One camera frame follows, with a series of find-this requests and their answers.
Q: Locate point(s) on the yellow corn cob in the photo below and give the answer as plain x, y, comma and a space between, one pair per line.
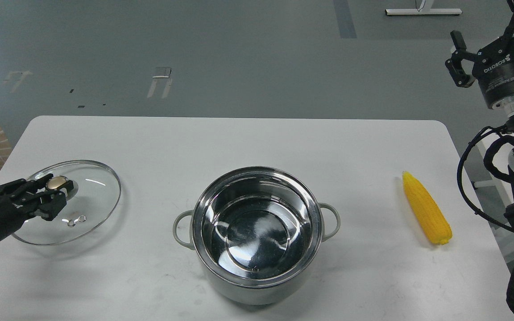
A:
428, 214

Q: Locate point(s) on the glass pot lid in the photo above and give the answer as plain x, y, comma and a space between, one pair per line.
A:
90, 203

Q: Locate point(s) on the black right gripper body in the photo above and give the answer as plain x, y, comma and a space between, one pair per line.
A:
494, 71

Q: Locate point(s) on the white desk base background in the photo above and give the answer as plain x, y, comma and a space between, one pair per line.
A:
424, 8

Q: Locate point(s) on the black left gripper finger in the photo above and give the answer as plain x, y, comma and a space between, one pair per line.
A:
47, 205
48, 182

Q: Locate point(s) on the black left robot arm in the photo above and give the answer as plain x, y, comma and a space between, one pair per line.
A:
21, 200

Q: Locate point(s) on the stainless steel pot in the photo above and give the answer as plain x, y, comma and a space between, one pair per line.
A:
256, 231

